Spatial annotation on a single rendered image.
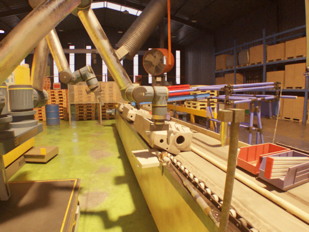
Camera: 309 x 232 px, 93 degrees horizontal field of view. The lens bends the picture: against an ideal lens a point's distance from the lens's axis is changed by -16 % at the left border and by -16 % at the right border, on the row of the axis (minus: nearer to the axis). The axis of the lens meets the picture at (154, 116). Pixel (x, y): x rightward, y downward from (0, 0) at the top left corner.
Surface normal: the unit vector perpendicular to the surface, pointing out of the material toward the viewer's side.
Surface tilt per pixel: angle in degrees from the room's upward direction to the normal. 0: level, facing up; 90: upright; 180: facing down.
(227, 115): 90
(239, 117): 90
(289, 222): 0
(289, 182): 92
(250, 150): 88
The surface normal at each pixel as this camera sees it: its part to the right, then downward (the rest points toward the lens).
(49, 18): 0.75, 0.45
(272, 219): 0.00, -0.99
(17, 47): 0.67, 0.34
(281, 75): -0.96, 0.04
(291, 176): 0.27, 0.15
